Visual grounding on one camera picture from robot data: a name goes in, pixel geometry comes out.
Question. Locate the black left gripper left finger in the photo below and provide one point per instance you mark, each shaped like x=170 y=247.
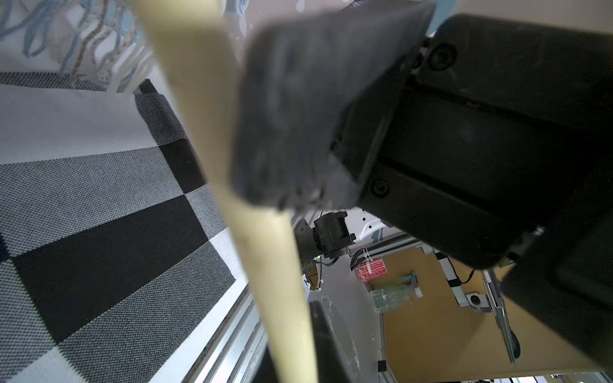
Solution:
x=300 y=77

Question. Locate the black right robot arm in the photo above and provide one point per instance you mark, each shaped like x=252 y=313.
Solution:
x=325 y=242

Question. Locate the blue beige plaid scarf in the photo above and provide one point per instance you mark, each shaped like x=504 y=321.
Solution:
x=96 y=44

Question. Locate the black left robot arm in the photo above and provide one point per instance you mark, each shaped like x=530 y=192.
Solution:
x=491 y=139

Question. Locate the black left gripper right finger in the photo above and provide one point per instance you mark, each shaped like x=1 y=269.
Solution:
x=330 y=365

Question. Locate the black grey checked scarf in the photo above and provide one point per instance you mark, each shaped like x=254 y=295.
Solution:
x=116 y=264

